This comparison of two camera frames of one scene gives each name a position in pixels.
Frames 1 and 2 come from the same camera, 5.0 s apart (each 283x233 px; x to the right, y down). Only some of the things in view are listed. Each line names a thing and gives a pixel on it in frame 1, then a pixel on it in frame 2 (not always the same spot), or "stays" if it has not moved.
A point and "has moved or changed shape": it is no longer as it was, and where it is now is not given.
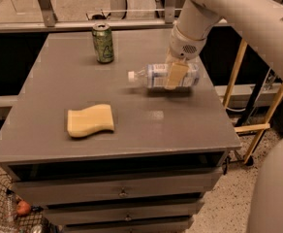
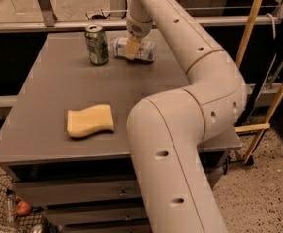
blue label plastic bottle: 156,76 -> 146,51
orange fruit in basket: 23,208 stays
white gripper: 182,48 -> 139,29
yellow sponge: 89,120 stays
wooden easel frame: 229,98 stays
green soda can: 104,43 has moved or changed shape
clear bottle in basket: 11,206 stays
